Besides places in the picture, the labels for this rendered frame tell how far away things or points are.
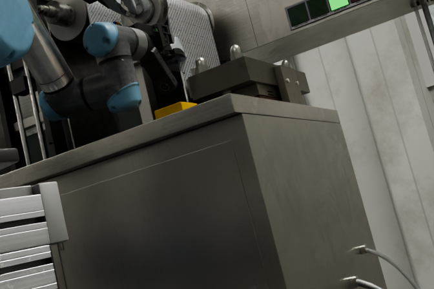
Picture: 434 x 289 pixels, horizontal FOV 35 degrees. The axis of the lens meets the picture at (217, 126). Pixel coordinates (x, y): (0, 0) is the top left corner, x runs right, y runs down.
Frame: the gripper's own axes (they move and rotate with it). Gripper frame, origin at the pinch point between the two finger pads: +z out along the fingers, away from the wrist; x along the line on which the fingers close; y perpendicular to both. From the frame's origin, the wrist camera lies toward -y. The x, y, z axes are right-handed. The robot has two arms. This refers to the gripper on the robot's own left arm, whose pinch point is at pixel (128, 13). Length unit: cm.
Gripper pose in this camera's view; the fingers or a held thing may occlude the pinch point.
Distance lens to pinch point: 178.3
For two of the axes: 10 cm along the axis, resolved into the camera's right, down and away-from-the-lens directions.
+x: -8.5, 2.9, 4.4
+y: 1.1, -7.2, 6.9
